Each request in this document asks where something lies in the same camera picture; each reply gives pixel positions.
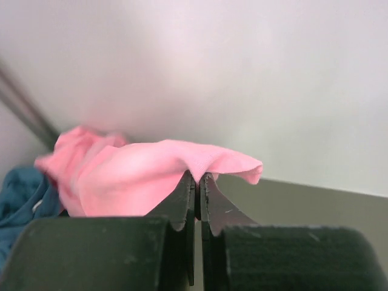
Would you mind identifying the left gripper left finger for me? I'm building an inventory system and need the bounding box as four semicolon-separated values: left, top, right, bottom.
147;171;196;287

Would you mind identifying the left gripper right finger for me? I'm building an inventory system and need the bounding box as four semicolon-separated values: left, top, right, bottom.
199;174;257;290

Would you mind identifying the pink t shirt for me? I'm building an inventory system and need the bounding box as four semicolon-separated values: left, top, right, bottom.
35;127;263;217

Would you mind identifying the dark blue t shirt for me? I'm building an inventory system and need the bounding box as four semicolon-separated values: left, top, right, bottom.
1;167;69;270

